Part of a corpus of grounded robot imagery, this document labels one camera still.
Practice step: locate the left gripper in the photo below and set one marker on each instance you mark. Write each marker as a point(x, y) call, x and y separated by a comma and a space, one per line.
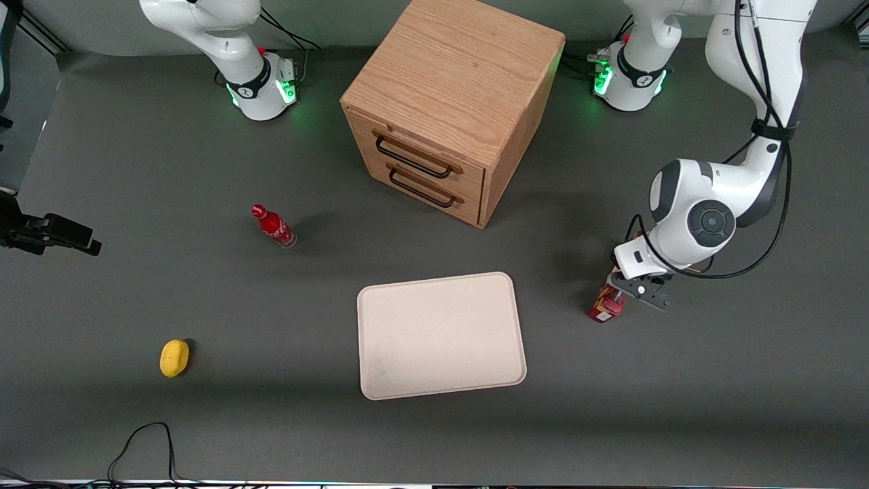
point(613, 259)

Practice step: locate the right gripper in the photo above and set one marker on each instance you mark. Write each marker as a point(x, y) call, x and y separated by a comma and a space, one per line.
point(22, 231)

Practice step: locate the red cookie box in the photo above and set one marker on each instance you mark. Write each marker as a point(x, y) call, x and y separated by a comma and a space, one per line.
point(606, 305)

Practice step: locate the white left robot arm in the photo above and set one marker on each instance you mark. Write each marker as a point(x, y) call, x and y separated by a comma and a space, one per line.
point(747, 183)

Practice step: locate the beige rectangular tray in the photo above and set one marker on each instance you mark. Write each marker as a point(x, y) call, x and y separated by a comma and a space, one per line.
point(441, 336)

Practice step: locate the yellow lemon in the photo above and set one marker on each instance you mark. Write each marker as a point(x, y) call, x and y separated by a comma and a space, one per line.
point(174, 358)

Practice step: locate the wooden drawer front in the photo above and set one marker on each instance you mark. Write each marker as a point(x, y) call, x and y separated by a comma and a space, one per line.
point(472, 212)
point(475, 180)

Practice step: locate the red cola bottle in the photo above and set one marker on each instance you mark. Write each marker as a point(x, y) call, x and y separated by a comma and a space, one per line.
point(271, 224)

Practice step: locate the wooden drawer cabinet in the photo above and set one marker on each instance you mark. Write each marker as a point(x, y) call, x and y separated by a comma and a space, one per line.
point(461, 68)

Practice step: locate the black diagonal frame bar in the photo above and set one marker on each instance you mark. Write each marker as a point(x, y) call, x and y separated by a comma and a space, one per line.
point(859, 19)
point(44, 32)

